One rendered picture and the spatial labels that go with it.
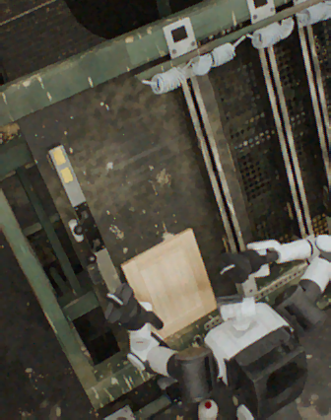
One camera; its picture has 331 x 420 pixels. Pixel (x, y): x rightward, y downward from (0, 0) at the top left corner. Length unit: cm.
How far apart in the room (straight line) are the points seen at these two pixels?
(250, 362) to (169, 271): 59
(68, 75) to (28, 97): 14
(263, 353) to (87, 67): 106
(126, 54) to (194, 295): 104
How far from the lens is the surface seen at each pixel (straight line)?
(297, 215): 247
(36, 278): 208
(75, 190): 201
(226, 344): 194
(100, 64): 188
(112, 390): 244
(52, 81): 184
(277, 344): 192
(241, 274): 196
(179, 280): 234
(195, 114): 208
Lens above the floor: 317
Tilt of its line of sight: 56 degrees down
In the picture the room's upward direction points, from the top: 4 degrees counter-clockwise
